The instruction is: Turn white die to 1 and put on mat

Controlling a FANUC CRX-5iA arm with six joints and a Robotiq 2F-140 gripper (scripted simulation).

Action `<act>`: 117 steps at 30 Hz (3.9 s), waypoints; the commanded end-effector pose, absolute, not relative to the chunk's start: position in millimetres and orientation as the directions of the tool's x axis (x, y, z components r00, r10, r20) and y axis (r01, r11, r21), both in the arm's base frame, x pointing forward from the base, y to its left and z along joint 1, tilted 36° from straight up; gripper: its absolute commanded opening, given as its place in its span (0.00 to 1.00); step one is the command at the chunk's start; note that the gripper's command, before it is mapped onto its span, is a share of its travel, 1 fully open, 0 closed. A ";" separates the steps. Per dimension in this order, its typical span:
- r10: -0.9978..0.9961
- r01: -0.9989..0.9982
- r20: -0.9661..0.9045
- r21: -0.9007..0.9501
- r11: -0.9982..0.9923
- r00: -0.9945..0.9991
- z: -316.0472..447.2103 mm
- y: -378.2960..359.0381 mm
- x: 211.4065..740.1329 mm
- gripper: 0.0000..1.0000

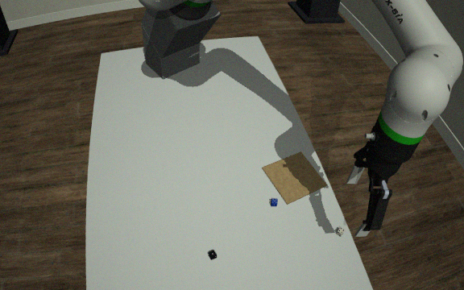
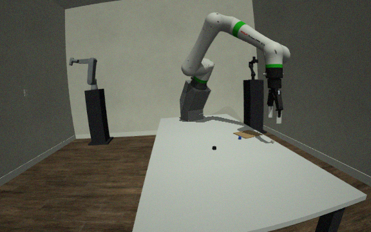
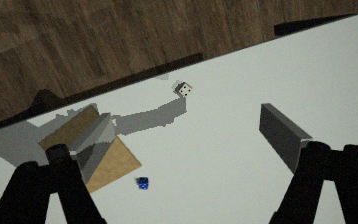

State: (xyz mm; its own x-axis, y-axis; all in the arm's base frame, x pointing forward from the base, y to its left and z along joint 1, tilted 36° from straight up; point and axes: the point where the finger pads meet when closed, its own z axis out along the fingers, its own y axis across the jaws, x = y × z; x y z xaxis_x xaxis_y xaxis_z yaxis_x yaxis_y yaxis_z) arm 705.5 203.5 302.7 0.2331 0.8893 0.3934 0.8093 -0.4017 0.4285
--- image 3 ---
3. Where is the white die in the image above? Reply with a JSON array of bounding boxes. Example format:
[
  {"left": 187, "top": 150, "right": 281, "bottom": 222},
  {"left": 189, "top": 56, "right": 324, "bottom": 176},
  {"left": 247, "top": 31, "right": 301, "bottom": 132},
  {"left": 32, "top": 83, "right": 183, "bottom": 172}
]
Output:
[{"left": 179, "top": 82, "right": 192, "bottom": 98}]

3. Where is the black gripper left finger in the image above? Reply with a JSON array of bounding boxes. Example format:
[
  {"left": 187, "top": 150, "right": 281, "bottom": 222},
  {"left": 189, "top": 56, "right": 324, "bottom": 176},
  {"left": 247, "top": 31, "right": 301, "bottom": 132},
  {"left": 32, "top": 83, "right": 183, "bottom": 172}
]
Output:
[{"left": 0, "top": 113, "right": 116, "bottom": 224}]

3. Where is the blue die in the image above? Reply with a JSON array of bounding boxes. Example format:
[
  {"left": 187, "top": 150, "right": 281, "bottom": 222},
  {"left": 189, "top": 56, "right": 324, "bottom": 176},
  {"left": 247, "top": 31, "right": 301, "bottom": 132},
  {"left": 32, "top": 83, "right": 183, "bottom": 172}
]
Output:
[{"left": 139, "top": 178, "right": 149, "bottom": 189}]

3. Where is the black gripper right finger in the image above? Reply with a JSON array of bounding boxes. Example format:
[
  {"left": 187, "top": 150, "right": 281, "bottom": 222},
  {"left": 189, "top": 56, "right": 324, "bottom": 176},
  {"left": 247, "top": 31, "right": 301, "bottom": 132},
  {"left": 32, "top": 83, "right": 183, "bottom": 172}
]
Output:
[{"left": 259, "top": 103, "right": 358, "bottom": 224}]

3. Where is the tan square mat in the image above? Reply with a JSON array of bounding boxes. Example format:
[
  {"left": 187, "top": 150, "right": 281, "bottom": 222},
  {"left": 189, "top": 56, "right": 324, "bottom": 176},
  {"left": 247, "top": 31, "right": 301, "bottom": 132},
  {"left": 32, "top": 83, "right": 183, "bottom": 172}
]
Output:
[{"left": 38, "top": 106, "right": 142, "bottom": 194}]

